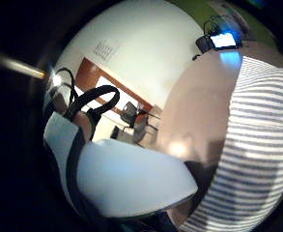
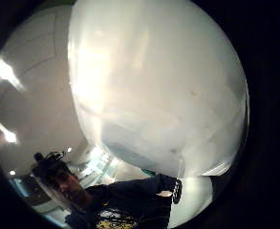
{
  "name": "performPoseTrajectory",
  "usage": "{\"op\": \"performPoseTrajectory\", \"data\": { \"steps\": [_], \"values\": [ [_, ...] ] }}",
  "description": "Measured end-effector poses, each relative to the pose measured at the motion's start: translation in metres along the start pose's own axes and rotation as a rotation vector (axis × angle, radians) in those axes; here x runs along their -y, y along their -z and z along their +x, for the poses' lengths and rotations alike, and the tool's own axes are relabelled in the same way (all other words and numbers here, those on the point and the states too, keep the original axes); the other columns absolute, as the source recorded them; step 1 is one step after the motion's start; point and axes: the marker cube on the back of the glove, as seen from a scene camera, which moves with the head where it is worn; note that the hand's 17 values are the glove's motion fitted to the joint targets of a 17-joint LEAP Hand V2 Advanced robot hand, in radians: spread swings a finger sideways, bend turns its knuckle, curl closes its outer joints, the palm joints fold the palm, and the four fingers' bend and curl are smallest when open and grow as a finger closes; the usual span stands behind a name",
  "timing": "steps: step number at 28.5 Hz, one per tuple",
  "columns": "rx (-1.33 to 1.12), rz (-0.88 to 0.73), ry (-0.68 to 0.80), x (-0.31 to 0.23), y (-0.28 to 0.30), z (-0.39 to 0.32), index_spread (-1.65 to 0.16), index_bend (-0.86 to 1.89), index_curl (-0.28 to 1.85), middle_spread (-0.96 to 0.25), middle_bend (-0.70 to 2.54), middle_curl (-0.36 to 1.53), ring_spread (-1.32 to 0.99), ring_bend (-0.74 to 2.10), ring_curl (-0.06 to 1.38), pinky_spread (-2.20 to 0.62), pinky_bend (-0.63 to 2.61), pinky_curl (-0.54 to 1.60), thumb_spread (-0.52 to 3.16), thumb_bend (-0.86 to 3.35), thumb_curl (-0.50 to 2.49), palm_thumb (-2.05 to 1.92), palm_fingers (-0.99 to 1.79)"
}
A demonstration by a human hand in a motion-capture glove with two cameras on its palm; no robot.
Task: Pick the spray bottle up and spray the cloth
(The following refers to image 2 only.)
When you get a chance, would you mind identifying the the person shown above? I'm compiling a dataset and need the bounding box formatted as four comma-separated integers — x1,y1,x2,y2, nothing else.
31,152,183,229

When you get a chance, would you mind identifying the black head-worn device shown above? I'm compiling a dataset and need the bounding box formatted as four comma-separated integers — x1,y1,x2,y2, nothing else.
32,151,67,171

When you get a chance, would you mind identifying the long ceiling light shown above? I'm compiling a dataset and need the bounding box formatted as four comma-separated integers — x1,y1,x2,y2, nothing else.
0,56,25,92
0,118,19,145

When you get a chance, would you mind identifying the black dotted wrist strap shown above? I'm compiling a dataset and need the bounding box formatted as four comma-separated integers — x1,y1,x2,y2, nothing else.
172,178,183,205

